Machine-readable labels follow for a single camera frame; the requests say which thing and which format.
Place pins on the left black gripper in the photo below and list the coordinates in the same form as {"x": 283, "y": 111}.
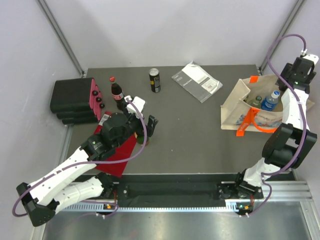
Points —
{"x": 152, "y": 122}

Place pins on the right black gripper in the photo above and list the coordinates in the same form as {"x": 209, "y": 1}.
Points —
{"x": 285, "y": 72}

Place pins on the green glass bottle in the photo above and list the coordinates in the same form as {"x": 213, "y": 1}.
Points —
{"x": 140, "y": 138}

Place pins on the blue label water bottle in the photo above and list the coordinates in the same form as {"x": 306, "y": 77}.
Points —
{"x": 270, "y": 101}

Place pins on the clear glass bottle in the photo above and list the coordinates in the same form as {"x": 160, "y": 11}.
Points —
{"x": 256, "y": 102}

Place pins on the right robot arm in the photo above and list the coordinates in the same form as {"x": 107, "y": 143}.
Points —
{"x": 290, "y": 143}

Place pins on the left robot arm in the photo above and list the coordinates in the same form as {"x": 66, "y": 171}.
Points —
{"x": 47, "y": 196}

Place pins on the cola glass bottle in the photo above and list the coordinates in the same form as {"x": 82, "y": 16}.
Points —
{"x": 116, "y": 90}

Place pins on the red folder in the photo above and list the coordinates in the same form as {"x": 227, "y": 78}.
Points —
{"x": 123, "y": 152}

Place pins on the black yellow drink can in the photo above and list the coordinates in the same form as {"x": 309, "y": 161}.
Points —
{"x": 154, "y": 77}

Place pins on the black pink case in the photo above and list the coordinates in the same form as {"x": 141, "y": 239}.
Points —
{"x": 77, "y": 101}

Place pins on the white booklet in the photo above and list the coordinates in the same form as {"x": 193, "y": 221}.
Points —
{"x": 196, "y": 81}

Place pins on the black mounting base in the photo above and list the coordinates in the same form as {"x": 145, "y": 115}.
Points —
{"x": 176, "y": 190}

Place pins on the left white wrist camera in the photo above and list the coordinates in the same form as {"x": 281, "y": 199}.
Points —
{"x": 135, "y": 105}

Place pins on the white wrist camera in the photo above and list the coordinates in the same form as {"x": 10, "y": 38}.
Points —
{"x": 308, "y": 56}
{"x": 135, "y": 105}

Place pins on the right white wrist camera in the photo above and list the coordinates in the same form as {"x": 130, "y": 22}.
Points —
{"x": 308, "y": 56}

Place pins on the right aluminium frame post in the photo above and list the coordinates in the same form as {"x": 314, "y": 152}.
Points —
{"x": 289, "y": 20}

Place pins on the aluminium frame post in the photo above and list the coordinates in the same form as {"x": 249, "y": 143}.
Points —
{"x": 289, "y": 20}
{"x": 43, "y": 5}

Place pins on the canvas bag orange handles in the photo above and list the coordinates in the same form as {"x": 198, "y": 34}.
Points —
{"x": 238, "y": 115}

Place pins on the slotted cable duct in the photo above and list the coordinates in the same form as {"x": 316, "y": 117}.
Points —
{"x": 228, "y": 207}

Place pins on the left aluminium frame post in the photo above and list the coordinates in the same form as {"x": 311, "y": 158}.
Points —
{"x": 43, "y": 5}

